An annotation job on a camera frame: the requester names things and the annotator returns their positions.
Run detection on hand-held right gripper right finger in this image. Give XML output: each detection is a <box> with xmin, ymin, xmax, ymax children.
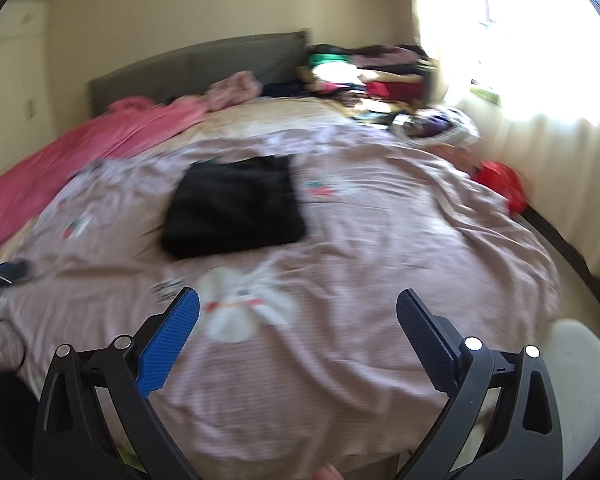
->
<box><xmin>396</xmin><ymin>288</ymin><xmax>563</xmax><ymax>480</ymax></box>

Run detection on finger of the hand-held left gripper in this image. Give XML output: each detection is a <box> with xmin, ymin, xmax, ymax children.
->
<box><xmin>0</xmin><ymin>258</ymin><xmax>34</xmax><ymax>298</ymax></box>

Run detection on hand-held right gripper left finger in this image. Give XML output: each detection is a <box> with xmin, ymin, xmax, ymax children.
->
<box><xmin>32</xmin><ymin>287</ymin><xmax>202</xmax><ymax>480</ymax></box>

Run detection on black t-shirt orange print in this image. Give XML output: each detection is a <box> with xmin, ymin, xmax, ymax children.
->
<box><xmin>160</xmin><ymin>154</ymin><xmax>308</xmax><ymax>261</ymax></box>

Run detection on white plastic bag of clothes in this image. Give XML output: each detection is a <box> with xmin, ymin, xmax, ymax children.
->
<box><xmin>390</xmin><ymin>106</ymin><xmax>481</xmax><ymax>149</ymax></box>

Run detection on pile of folded clothes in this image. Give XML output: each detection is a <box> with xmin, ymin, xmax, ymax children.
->
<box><xmin>305</xmin><ymin>44</ymin><xmax>438</xmax><ymax>109</ymax></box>

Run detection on person's right hand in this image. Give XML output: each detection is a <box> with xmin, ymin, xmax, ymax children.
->
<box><xmin>314</xmin><ymin>462</ymin><xmax>346</xmax><ymax>480</ymax></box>

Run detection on lilac printed blanket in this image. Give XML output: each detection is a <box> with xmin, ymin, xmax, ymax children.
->
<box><xmin>0</xmin><ymin>125</ymin><xmax>563</xmax><ymax>480</ymax></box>

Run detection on pink quilt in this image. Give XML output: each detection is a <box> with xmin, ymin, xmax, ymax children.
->
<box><xmin>0</xmin><ymin>96</ymin><xmax>211</xmax><ymax>261</ymax></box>

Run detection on white round stool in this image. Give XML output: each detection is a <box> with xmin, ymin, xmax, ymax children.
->
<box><xmin>460</xmin><ymin>317</ymin><xmax>600</xmax><ymax>480</ymax></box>

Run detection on red bag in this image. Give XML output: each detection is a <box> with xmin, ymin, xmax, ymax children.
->
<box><xmin>472</xmin><ymin>160</ymin><xmax>528</xmax><ymax>217</ymax></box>

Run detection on cream wardrobe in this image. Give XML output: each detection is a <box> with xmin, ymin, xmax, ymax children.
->
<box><xmin>0</xmin><ymin>0</ymin><xmax>51</xmax><ymax>196</ymax></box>

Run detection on cream curtain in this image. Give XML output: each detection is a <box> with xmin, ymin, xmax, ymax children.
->
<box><xmin>415</xmin><ymin>0</ymin><xmax>600</xmax><ymax>283</ymax></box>

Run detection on green item on windowsill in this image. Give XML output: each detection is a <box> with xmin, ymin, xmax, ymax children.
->
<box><xmin>471</xmin><ymin>85</ymin><xmax>502</xmax><ymax>107</ymax></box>

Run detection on pink fluffy garment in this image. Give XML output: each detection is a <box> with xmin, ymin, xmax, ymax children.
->
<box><xmin>205</xmin><ymin>71</ymin><xmax>261</xmax><ymax>111</ymax></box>

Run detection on grey quilted headboard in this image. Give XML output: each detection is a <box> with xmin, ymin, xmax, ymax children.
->
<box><xmin>87</xmin><ymin>31</ymin><xmax>311</xmax><ymax>118</ymax></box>

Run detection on navy garment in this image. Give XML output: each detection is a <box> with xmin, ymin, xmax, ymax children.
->
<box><xmin>262</xmin><ymin>80</ymin><xmax>311</xmax><ymax>99</ymax></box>

